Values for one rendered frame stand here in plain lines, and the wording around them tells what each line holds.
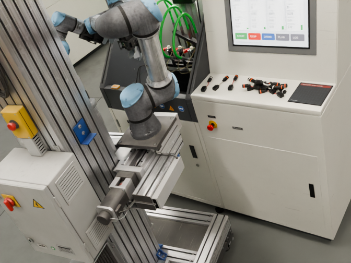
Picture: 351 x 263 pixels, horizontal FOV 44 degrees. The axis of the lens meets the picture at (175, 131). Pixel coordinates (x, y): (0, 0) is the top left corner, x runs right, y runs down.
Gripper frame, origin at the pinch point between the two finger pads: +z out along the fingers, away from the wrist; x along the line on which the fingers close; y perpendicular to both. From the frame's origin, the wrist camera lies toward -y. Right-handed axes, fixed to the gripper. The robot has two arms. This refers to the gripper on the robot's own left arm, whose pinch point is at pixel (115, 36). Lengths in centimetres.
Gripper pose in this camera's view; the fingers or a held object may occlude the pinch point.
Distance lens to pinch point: 243.5
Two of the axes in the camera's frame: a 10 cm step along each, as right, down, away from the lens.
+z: 7.7, 1.9, 6.0
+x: 6.0, 1.0, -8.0
